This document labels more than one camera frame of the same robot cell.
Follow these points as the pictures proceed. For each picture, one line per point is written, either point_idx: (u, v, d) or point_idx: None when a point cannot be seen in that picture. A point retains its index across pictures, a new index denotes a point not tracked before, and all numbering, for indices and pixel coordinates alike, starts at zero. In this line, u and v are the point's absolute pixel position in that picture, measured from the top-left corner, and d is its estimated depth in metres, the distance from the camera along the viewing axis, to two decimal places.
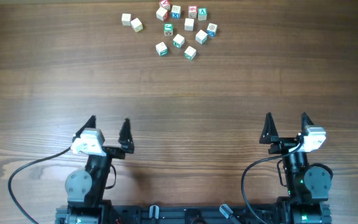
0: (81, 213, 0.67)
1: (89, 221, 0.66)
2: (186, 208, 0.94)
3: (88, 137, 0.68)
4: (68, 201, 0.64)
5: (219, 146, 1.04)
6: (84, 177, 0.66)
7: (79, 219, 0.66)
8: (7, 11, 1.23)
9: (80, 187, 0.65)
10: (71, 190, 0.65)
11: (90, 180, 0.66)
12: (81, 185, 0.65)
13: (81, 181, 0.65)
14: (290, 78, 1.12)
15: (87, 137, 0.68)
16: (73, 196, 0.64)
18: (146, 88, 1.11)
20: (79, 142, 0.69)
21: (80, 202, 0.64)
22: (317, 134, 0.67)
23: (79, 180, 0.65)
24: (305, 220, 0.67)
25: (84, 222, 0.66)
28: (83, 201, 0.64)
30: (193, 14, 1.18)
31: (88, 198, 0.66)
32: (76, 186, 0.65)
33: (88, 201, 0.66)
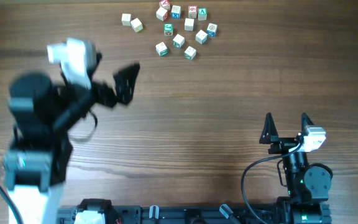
0: (24, 151, 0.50)
1: (36, 155, 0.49)
2: (187, 208, 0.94)
3: (72, 52, 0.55)
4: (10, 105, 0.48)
5: (219, 146, 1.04)
6: (41, 80, 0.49)
7: (22, 159, 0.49)
8: (7, 11, 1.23)
9: (30, 90, 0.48)
10: (17, 92, 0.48)
11: (46, 87, 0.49)
12: (31, 87, 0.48)
13: (35, 84, 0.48)
14: (290, 78, 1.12)
15: (70, 51, 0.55)
16: (18, 116, 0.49)
18: (146, 87, 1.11)
20: (63, 50, 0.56)
21: (24, 111, 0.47)
22: (317, 134, 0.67)
23: (33, 81, 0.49)
24: (305, 220, 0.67)
25: (29, 156, 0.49)
28: (30, 109, 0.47)
30: (193, 14, 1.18)
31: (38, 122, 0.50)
32: (23, 94, 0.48)
33: (39, 116, 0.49)
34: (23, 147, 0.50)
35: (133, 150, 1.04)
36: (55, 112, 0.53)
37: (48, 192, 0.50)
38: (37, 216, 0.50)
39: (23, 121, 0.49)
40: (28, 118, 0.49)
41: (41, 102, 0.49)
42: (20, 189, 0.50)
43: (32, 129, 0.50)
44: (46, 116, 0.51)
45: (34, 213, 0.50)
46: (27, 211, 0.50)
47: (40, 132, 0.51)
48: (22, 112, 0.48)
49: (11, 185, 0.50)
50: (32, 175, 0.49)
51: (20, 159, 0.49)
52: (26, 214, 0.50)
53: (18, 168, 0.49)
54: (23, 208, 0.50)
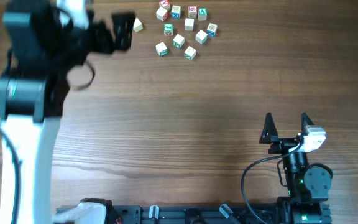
0: (16, 78, 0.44)
1: (29, 83, 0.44)
2: (186, 208, 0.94)
3: None
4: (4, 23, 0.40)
5: (219, 146, 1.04)
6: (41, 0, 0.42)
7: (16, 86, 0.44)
8: None
9: (29, 7, 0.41)
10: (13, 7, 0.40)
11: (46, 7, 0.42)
12: (30, 5, 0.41)
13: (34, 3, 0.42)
14: (290, 78, 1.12)
15: None
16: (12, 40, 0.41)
18: (146, 87, 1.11)
20: None
21: (19, 29, 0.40)
22: (317, 134, 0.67)
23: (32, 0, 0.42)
24: (305, 220, 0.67)
25: (22, 84, 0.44)
28: (27, 27, 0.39)
30: (194, 14, 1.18)
31: (33, 48, 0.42)
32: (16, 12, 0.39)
33: (36, 40, 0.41)
34: (15, 74, 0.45)
35: (133, 150, 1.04)
36: (55, 38, 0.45)
37: (43, 121, 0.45)
38: (32, 148, 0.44)
39: (20, 43, 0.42)
40: (22, 40, 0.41)
41: (36, 21, 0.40)
42: (14, 119, 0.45)
43: (27, 53, 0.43)
44: (45, 40, 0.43)
45: (27, 145, 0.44)
46: (21, 142, 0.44)
47: (34, 58, 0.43)
48: (15, 33, 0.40)
49: (3, 113, 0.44)
50: (25, 102, 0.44)
51: (10, 86, 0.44)
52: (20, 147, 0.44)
53: (10, 98, 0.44)
54: (17, 139, 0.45)
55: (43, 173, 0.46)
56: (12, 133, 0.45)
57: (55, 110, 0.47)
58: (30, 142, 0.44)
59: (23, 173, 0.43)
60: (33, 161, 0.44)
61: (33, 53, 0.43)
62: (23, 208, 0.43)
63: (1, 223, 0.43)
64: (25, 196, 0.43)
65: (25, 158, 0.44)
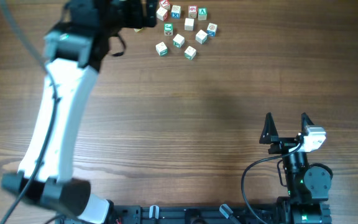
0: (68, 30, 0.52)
1: (77, 36, 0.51)
2: (186, 208, 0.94)
3: None
4: None
5: (219, 146, 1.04)
6: None
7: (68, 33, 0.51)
8: (7, 11, 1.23)
9: None
10: None
11: None
12: None
13: None
14: (290, 78, 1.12)
15: None
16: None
18: (146, 87, 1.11)
20: None
21: None
22: (317, 134, 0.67)
23: None
24: (305, 220, 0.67)
25: (71, 35, 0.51)
28: None
30: (194, 14, 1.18)
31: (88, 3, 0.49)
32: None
33: None
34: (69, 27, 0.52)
35: (133, 150, 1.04)
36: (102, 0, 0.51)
37: (84, 68, 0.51)
38: (71, 89, 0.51)
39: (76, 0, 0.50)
40: None
41: None
42: (61, 62, 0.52)
43: (80, 10, 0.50)
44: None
45: (69, 86, 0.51)
46: (63, 83, 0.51)
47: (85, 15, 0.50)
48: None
49: (53, 54, 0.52)
50: (71, 50, 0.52)
51: (63, 35, 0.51)
52: (61, 86, 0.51)
53: (59, 42, 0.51)
54: (59, 80, 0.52)
55: (76, 117, 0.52)
56: (56, 75, 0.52)
57: (96, 64, 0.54)
58: (69, 84, 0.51)
59: (59, 111, 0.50)
60: (71, 99, 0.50)
61: (85, 7, 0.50)
62: (53, 143, 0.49)
63: (36, 147, 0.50)
64: (57, 131, 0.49)
65: (64, 96, 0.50)
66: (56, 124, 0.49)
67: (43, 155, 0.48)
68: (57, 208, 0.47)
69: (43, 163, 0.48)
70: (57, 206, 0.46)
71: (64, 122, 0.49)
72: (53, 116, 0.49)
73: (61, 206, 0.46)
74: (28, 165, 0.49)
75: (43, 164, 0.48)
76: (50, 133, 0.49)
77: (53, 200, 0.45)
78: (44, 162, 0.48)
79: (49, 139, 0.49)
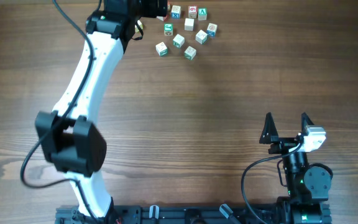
0: (105, 14, 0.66)
1: (111, 20, 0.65)
2: (187, 208, 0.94)
3: None
4: None
5: (219, 146, 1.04)
6: None
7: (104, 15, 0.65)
8: (8, 11, 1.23)
9: None
10: None
11: None
12: None
13: None
14: (290, 78, 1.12)
15: None
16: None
18: (146, 87, 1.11)
20: None
21: None
22: (317, 134, 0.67)
23: None
24: (305, 220, 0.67)
25: (107, 18, 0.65)
28: None
30: (193, 14, 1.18)
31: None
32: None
33: None
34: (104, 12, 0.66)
35: (133, 150, 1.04)
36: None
37: (117, 39, 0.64)
38: (105, 53, 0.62)
39: None
40: None
41: None
42: (97, 35, 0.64)
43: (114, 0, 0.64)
44: None
45: (103, 50, 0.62)
46: (99, 47, 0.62)
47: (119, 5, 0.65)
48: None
49: (90, 28, 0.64)
50: (105, 28, 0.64)
51: (101, 17, 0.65)
52: (97, 49, 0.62)
53: (98, 21, 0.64)
54: (96, 45, 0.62)
55: (103, 77, 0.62)
56: (92, 40, 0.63)
57: (123, 43, 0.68)
58: (103, 48, 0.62)
59: (95, 66, 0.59)
60: (104, 61, 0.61)
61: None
62: (87, 90, 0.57)
63: (70, 89, 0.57)
64: (91, 82, 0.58)
65: (99, 56, 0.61)
66: (92, 76, 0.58)
67: (78, 98, 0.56)
68: (82, 146, 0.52)
69: (75, 104, 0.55)
70: (84, 142, 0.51)
71: (98, 75, 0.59)
72: (90, 66, 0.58)
73: (87, 144, 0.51)
74: (61, 106, 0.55)
75: (76, 106, 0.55)
76: (85, 81, 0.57)
77: (82, 134, 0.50)
78: (77, 104, 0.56)
79: (85, 85, 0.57)
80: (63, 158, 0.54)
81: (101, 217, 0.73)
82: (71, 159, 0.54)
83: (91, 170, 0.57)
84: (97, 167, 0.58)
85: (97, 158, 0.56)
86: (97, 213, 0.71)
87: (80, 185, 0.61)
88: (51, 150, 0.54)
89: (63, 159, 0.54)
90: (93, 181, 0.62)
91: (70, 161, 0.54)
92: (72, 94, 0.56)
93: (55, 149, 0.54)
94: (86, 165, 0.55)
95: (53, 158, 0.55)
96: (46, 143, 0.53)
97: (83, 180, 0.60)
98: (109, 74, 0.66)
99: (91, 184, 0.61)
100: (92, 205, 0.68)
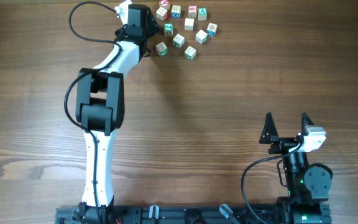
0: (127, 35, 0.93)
1: (133, 38, 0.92)
2: (187, 208, 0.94)
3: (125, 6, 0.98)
4: (129, 9, 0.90)
5: (219, 146, 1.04)
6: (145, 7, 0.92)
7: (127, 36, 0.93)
8: (7, 11, 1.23)
9: (141, 7, 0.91)
10: (134, 5, 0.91)
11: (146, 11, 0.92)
12: (141, 7, 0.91)
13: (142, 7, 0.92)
14: (290, 78, 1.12)
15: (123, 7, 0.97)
16: (128, 18, 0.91)
18: (146, 88, 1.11)
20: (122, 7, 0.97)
21: (135, 12, 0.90)
22: (317, 134, 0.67)
23: (141, 5, 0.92)
24: (305, 220, 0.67)
25: (129, 37, 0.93)
28: (140, 13, 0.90)
30: (193, 14, 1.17)
31: (137, 23, 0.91)
32: (133, 8, 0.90)
33: (140, 20, 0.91)
34: (126, 35, 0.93)
35: (133, 150, 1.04)
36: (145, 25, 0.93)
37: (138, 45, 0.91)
38: (130, 47, 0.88)
39: (132, 20, 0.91)
40: (133, 19, 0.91)
41: (143, 15, 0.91)
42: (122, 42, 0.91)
43: (133, 28, 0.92)
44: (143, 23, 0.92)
45: (128, 46, 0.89)
46: (125, 45, 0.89)
47: (137, 30, 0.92)
48: (131, 16, 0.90)
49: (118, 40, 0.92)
50: (130, 41, 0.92)
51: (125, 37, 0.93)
52: (124, 45, 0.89)
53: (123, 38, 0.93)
54: (123, 44, 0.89)
55: (127, 63, 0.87)
56: (120, 43, 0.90)
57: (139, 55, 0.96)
58: (127, 45, 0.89)
59: (123, 52, 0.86)
60: (129, 51, 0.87)
61: (136, 26, 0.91)
62: (118, 61, 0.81)
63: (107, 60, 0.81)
64: (120, 59, 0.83)
65: (125, 49, 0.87)
66: (122, 55, 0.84)
67: (111, 63, 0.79)
68: (113, 91, 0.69)
69: (109, 66, 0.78)
70: (115, 86, 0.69)
71: (125, 57, 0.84)
72: (120, 51, 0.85)
73: (118, 88, 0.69)
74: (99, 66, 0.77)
75: (110, 67, 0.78)
76: (117, 57, 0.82)
77: (115, 79, 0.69)
78: (111, 66, 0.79)
79: (116, 58, 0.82)
80: (94, 107, 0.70)
81: (104, 206, 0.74)
82: (100, 109, 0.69)
83: (114, 124, 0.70)
84: (118, 126, 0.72)
85: (119, 113, 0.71)
86: (101, 200, 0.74)
87: (97, 146, 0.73)
88: (86, 99, 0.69)
89: (93, 109, 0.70)
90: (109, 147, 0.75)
91: (99, 109, 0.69)
92: (107, 61, 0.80)
93: (89, 98, 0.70)
94: (112, 112, 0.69)
95: (85, 108, 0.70)
96: (83, 92, 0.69)
97: (101, 141, 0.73)
98: (128, 68, 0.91)
99: (107, 148, 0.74)
100: (99, 183, 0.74)
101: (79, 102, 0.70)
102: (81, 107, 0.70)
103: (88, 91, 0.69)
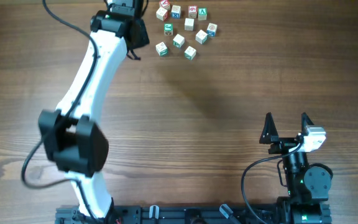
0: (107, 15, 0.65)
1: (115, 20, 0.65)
2: (186, 208, 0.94)
3: None
4: None
5: (219, 146, 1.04)
6: None
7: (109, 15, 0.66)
8: (7, 11, 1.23)
9: None
10: None
11: None
12: None
13: None
14: (290, 78, 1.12)
15: None
16: None
18: (146, 88, 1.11)
20: None
21: None
22: (317, 134, 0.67)
23: None
24: (305, 220, 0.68)
25: (111, 18, 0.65)
28: None
30: (193, 14, 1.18)
31: (128, 4, 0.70)
32: None
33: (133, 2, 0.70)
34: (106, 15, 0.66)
35: (133, 150, 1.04)
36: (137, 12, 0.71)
37: (120, 37, 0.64)
38: (109, 51, 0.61)
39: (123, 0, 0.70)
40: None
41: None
42: (100, 33, 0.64)
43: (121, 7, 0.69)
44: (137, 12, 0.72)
45: (107, 48, 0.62)
46: (103, 46, 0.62)
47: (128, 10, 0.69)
48: None
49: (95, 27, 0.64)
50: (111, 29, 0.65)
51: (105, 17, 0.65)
52: (101, 46, 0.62)
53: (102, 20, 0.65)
54: (100, 43, 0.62)
55: (106, 76, 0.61)
56: (97, 38, 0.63)
57: (123, 50, 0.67)
58: (107, 46, 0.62)
59: (99, 60, 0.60)
60: (108, 58, 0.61)
61: (126, 6, 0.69)
62: (91, 86, 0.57)
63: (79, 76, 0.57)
64: (96, 75, 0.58)
65: (103, 53, 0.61)
66: (99, 68, 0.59)
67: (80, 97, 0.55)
68: (84, 145, 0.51)
69: (79, 102, 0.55)
70: (86, 141, 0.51)
71: (102, 71, 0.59)
72: (94, 64, 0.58)
73: (89, 144, 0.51)
74: (63, 105, 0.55)
75: (79, 104, 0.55)
76: (90, 78, 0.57)
77: (84, 132, 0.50)
78: (81, 102, 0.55)
79: (91, 76, 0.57)
80: (64, 156, 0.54)
81: (101, 218, 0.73)
82: (73, 160, 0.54)
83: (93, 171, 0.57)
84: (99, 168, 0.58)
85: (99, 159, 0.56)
86: (97, 214, 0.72)
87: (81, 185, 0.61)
88: (53, 147, 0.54)
89: (64, 158, 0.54)
90: (94, 182, 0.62)
91: (71, 161, 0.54)
92: (78, 87, 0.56)
93: (56, 147, 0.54)
94: (87, 165, 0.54)
95: (55, 156, 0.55)
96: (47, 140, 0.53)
97: (84, 182, 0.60)
98: (112, 73, 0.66)
99: (92, 185, 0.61)
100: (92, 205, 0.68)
101: (47, 149, 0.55)
102: (51, 155, 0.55)
103: (53, 140, 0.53)
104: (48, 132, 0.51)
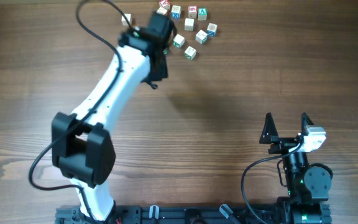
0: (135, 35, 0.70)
1: (141, 40, 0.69)
2: (186, 208, 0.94)
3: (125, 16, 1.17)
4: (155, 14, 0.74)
5: (219, 146, 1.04)
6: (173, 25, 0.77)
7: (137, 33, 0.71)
8: (7, 11, 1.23)
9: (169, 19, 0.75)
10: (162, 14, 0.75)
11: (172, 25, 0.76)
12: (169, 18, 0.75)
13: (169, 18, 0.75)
14: (290, 78, 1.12)
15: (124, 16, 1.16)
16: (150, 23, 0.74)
18: (146, 88, 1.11)
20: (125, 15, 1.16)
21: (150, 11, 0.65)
22: (317, 134, 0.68)
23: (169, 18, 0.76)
24: (305, 220, 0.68)
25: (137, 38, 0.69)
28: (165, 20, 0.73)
30: (193, 14, 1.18)
31: (158, 29, 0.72)
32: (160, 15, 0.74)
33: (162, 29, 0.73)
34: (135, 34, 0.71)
35: (134, 150, 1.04)
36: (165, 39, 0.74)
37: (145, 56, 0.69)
38: (132, 67, 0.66)
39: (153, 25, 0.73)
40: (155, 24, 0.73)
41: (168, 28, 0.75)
42: (127, 50, 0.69)
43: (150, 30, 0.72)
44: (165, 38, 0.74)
45: (131, 65, 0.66)
46: (127, 61, 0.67)
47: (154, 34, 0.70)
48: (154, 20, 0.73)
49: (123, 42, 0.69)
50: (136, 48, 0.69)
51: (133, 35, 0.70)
52: (126, 62, 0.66)
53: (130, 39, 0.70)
54: (125, 58, 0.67)
55: (125, 91, 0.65)
56: (122, 54, 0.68)
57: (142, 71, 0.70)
58: (129, 63, 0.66)
59: (122, 75, 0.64)
60: (130, 74, 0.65)
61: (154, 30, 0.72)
62: (109, 99, 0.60)
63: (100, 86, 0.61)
64: (117, 89, 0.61)
65: (126, 70, 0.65)
66: (120, 83, 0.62)
67: (97, 106, 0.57)
68: (92, 155, 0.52)
69: (95, 110, 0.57)
70: (95, 150, 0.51)
71: (122, 86, 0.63)
72: (116, 78, 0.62)
73: (97, 153, 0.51)
74: (79, 110, 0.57)
75: (95, 112, 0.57)
76: (110, 91, 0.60)
77: (96, 140, 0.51)
78: (97, 111, 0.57)
79: (111, 89, 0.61)
80: (71, 162, 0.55)
81: (101, 220, 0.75)
82: (78, 167, 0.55)
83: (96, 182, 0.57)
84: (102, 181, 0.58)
85: (104, 171, 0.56)
86: (98, 217, 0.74)
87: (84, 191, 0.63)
88: (62, 151, 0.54)
89: (70, 163, 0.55)
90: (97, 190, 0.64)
91: (76, 168, 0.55)
92: (97, 97, 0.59)
93: (64, 152, 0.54)
94: (92, 175, 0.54)
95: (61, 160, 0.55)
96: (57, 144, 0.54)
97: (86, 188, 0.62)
98: (132, 90, 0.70)
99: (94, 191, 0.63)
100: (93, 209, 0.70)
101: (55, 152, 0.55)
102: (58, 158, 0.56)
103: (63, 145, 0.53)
104: (61, 135, 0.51)
